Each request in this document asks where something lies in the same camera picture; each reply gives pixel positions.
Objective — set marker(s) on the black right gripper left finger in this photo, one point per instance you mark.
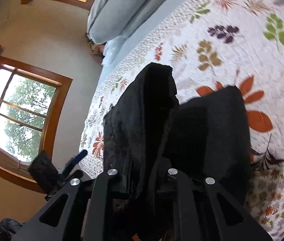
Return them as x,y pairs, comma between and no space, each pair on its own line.
77,212

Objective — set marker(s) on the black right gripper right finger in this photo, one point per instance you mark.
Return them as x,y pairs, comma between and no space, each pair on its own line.
204,210

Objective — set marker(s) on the light blue bed sheet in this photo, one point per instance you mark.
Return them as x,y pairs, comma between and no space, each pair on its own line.
117,49

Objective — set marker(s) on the folded grey blanket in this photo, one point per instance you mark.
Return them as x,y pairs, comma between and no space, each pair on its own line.
109,19

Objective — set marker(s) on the floral quilted bedspread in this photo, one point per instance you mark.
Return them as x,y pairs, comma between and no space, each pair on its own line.
211,44

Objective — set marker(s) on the black pants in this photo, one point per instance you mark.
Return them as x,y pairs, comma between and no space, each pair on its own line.
204,137

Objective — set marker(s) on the beige window blind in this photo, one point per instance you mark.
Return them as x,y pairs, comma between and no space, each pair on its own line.
14,165

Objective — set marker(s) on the pile of clothes in corner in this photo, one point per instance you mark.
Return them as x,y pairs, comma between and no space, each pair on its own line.
96,49

